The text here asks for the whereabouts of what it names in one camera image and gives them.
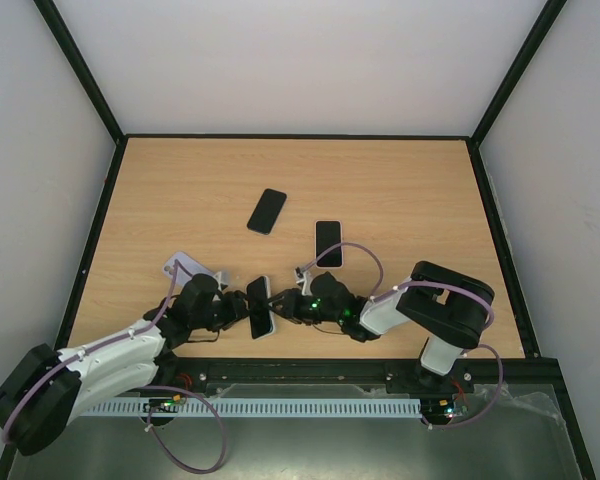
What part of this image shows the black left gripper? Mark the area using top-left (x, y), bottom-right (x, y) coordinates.
top-left (191, 291), bottom-right (260, 333)

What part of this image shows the green-edged black phone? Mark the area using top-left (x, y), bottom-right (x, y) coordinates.
top-left (245, 277), bottom-right (274, 340)

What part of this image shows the lilac phone case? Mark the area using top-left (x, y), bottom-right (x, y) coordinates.
top-left (161, 251), bottom-right (209, 287)

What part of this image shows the blue-edged black phone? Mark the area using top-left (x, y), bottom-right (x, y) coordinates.
top-left (313, 220), bottom-right (343, 269)

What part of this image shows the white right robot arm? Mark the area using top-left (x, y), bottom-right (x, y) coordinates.
top-left (265, 261), bottom-right (495, 392)

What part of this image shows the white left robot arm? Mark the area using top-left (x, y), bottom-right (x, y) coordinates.
top-left (0, 274), bottom-right (248, 456)

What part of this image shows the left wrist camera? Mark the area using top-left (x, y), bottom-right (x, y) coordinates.
top-left (213, 270), bottom-right (231, 291)

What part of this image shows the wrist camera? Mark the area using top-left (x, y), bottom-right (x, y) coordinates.
top-left (294, 267), bottom-right (313, 296)
top-left (213, 270), bottom-right (231, 291)

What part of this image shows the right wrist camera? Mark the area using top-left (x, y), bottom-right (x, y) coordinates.
top-left (294, 267), bottom-right (313, 296)

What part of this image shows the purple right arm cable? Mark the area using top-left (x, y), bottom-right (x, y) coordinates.
top-left (299, 242), bottom-right (496, 331)

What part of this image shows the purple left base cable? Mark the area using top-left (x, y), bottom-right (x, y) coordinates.
top-left (142, 384), bottom-right (229, 474)

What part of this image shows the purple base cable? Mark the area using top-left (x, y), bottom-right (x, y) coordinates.
top-left (420, 343), bottom-right (505, 432)
top-left (142, 384), bottom-right (229, 474)

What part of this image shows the white slotted cable duct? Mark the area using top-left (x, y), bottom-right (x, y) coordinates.
top-left (83, 397), bottom-right (421, 419)

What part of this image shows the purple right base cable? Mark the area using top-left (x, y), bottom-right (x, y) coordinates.
top-left (420, 343), bottom-right (505, 432)

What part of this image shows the black front frame rail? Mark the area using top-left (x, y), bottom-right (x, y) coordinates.
top-left (150, 354), bottom-right (563, 398)

